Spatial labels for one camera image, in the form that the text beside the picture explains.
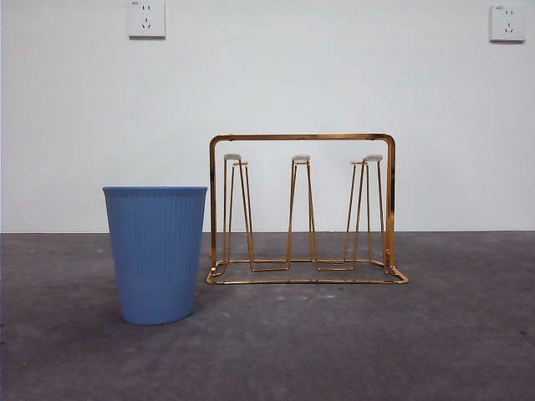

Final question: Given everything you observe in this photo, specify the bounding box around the gold wire cup rack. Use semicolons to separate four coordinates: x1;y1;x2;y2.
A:
206;133;410;287

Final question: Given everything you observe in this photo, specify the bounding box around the white wall socket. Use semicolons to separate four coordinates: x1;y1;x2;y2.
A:
128;0;166;40
489;3;527;43

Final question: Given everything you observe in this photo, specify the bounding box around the blue ribbed plastic cup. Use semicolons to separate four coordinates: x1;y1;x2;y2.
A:
102;185;209;326

